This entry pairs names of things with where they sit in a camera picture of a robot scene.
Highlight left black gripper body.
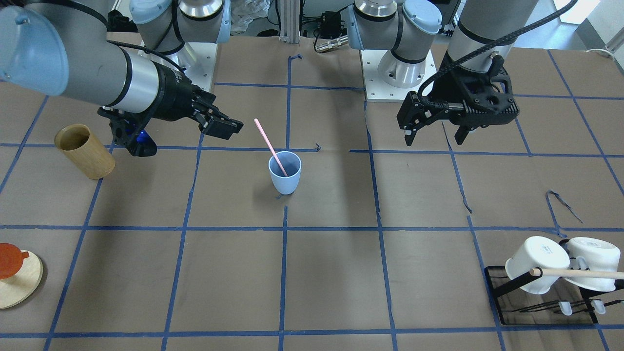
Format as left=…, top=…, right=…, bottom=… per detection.
left=429, top=66, right=519, bottom=128

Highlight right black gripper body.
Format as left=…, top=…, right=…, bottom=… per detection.
left=146, top=62, right=217, bottom=125

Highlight light blue plastic cup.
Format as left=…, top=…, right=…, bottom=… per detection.
left=268, top=151, right=302, bottom=195

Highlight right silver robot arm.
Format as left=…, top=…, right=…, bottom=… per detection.
left=0, top=0, right=243, bottom=149

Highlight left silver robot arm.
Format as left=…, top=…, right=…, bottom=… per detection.
left=346, top=0, right=537, bottom=146

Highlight bamboo chopstick holder cup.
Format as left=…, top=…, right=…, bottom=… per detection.
left=54, top=124, right=116, bottom=179

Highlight orange cup on stand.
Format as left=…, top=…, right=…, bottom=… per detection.
left=0, top=243, right=30, bottom=280

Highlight wooden cup tree stand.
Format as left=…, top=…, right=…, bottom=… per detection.
left=0, top=251, right=44, bottom=309

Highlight near white mug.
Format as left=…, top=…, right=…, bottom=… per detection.
left=505, top=236, right=570, bottom=279

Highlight white mug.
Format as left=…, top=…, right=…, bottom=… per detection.
left=564, top=237, right=621, bottom=293
left=505, top=236, right=570, bottom=279

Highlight far white mug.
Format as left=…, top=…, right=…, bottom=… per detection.
left=564, top=237, right=621, bottom=293

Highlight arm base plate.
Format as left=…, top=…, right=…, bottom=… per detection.
left=131, top=39, right=218, bottom=98
left=360, top=50, right=437, bottom=102

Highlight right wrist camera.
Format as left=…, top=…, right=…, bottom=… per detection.
left=97, top=106, right=157, bottom=157

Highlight black wire mug rack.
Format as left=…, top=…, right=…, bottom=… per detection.
left=485, top=238, right=623, bottom=325

